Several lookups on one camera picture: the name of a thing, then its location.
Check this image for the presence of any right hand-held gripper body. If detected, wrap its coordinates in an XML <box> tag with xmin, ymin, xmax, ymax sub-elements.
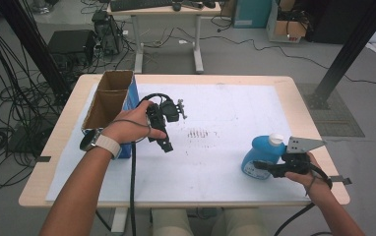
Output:
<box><xmin>281</xmin><ymin>136</ymin><xmax>328</xmax><ymax>178</ymax></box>

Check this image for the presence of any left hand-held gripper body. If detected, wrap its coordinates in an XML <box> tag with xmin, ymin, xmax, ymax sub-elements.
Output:
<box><xmin>146</xmin><ymin>92</ymin><xmax>189</xmax><ymax>141</ymax></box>

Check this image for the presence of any blue detergent bottle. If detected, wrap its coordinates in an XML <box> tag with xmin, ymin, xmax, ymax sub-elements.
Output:
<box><xmin>240</xmin><ymin>133</ymin><xmax>287</xmax><ymax>181</ymax></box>

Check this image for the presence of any blue cardboard box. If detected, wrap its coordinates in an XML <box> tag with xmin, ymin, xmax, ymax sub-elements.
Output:
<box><xmin>81</xmin><ymin>69</ymin><xmax>141</xmax><ymax>160</ymax></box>

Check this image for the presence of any person's right hand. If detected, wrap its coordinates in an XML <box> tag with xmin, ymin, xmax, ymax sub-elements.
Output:
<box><xmin>283</xmin><ymin>151</ymin><xmax>332</xmax><ymax>198</ymax></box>

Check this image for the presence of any person's left hand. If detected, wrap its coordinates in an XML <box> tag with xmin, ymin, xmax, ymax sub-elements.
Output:
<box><xmin>101</xmin><ymin>99</ymin><xmax>168</xmax><ymax>146</ymax></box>

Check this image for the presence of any white board sheet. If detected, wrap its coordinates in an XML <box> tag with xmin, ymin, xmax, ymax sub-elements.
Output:
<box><xmin>45</xmin><ymin>82</ymin><xmax>312</xmax><ymax>203</ymax></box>

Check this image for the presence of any person's right leg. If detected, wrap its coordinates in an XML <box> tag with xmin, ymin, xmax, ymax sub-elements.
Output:
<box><xmin>210</xmin><ymin>207</ymin><xmax>271</xmax><ymax>236</ymax></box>

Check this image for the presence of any white table leg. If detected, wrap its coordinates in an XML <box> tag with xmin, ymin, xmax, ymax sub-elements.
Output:
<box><xmin>110</xmin><ymin>206</ymin><xmax>130</xmax><ymax>234</ymax></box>

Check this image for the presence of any black computer tower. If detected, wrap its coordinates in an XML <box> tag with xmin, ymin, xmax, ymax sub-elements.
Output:
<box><xmin>92</xmin><ymin>9</ymin><xmax>125</xmax><ymax>56</ymax></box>

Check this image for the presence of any white-legged wooden desk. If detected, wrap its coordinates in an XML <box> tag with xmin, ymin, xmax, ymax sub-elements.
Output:
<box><xmin>106</xmin><ymin>0</ymin><xmax>222</xmax><ymax>75</ymax></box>

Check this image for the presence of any black keyboard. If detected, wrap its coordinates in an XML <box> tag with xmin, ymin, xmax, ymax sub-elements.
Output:
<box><xmin>109</xmin><ymin>0</ymin><xmax>174</xmax><ymax>13</ymax></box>

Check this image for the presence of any black equipment case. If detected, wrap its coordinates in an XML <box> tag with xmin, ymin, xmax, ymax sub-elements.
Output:
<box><xmin>47</xmin><ymin>29</ymin><xmax>97</xmax><ymax>67</ymax></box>

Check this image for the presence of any teal box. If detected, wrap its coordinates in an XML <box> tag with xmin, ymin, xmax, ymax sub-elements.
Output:
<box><xmin>232</xmin><ymin>0</ymin><xmax>273</xmax><ymax>30</ymax></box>

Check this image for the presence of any white cardboard box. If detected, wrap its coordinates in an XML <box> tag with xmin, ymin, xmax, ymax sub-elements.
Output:
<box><xmin>266</xmin><ymin>0</ymin><xmax>309</xmax><ymax>44</ymax></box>

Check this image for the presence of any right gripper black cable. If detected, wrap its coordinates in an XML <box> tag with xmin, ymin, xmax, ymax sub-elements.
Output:
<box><xmin>273</xmin><ymin>161</ymin><xmax>334</xmax><ymax>236</ymax></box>

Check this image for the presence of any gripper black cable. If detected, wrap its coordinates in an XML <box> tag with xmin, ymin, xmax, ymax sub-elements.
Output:
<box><xmin>273</xmin><ymin>161</ymin><xmax>334</xmax><ymax>236</ymax></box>
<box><xmin>129</xmin><ymin>92</ymin><xmax>174</xmax><ymax>236</ymax></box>

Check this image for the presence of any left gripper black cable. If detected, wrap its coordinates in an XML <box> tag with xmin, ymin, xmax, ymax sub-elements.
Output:
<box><xmin>129</xmin><ymin>92</ymin><xmax>174</xmax><ymax>236</ymax></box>

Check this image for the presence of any long black floor cable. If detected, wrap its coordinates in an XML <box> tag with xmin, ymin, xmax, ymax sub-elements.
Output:
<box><xmin>172</xmin><ymin>26</ymin><xmax>376</xmax><ymax>91</ymax></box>

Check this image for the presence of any black metal post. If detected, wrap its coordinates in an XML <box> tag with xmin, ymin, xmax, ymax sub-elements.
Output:
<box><xmin>0</xmin><ymin>0</ymin><xmax>71</xmax><ymax>103</ymax></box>
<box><xmin>305</xmin><ymin>0</ymin><xmax>376</xmax><ymax>110</ymax></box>

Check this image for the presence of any bundle of black cables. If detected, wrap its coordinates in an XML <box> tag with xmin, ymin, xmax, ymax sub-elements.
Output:
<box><xmin>0</xmin><ymin>19</ymin><xmax>63</xmax><ymax>198</ymax></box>

